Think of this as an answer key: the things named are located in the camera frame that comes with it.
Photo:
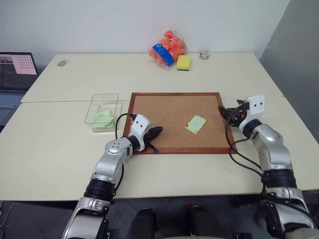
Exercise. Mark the small clear jar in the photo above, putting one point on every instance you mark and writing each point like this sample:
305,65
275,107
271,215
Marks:
204,54

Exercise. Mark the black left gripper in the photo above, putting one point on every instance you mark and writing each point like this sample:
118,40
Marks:
148,135

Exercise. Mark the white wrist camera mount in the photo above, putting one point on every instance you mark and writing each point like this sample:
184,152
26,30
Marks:
139,124
255,107

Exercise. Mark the dark rounded shape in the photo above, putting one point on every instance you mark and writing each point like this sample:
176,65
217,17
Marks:
142,224
207,222

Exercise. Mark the yellow sponge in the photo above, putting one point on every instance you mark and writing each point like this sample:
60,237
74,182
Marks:
184,62

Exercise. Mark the flat green sticky note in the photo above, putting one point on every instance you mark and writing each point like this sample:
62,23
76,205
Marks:
197,123

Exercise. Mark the crumpled green sticky note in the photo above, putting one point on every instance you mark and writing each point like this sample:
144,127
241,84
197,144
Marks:
103,120

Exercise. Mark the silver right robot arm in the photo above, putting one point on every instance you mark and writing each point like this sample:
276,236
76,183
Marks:
271,149

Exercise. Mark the bag of orange balls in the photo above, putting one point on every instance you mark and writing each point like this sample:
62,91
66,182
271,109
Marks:
165,49

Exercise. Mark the grey oval table grommet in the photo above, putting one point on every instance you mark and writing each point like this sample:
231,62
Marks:
62,63

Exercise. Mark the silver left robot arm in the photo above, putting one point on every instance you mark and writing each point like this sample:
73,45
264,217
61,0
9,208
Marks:
107,164

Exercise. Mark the clear plastic box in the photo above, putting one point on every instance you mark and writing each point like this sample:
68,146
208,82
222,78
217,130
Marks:
104,104

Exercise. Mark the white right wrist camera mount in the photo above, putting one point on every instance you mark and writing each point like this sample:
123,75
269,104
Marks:
255,107

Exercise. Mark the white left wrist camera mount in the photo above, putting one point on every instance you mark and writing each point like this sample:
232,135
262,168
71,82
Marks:
139,124

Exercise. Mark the wood-framed cork board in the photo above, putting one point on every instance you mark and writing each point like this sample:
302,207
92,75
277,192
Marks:
174,112

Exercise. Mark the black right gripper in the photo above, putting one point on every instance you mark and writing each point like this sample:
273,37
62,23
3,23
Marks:
238,113

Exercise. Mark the open laptop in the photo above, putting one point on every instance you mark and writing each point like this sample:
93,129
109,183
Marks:
15,74

